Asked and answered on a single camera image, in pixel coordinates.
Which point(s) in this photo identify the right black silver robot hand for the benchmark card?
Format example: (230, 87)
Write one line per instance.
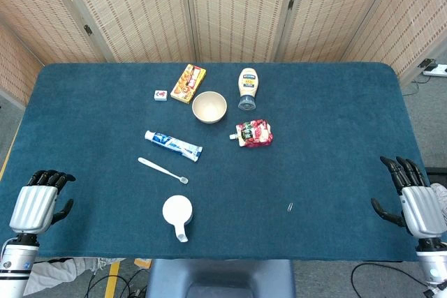
(422, 210)

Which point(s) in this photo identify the grey crumpled cloth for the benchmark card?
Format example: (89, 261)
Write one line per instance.
(441, 197)

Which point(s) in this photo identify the metal paper clip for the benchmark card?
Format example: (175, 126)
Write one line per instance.
(290, 207)

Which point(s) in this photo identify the white toothbrush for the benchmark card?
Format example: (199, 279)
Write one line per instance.
(157, 167)

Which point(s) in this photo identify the white mahjong tile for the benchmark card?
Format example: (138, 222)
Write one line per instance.
(160, 95)

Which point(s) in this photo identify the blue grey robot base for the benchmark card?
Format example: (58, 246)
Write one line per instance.
(220, 277)

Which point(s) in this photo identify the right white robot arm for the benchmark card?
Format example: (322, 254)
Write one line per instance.
(433, 266)

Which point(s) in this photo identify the bamboo folding screen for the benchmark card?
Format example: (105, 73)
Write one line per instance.
(237, 12)

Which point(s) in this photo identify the blue white toothpaste tube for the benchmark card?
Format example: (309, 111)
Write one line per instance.
(174, 144)

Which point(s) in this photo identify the beige bowl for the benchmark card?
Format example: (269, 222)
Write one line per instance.
(209, 107)

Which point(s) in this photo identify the red spout pouch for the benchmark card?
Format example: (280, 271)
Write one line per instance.
(255, 134)

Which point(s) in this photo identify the mayonnaise squeeze bottle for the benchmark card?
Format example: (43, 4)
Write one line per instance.
(248, 83)

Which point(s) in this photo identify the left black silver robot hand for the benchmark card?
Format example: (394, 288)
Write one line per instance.
(33, 207)

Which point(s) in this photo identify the blue tablecloth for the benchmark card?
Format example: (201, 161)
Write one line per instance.
(314, 137)

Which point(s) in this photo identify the white crumpled cloth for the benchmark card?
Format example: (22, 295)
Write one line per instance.
(59, 270)

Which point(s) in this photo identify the yellow orange food box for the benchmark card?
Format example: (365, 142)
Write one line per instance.
(186, 83)

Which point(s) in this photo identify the white power strip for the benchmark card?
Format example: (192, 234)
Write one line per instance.
(438, 70)

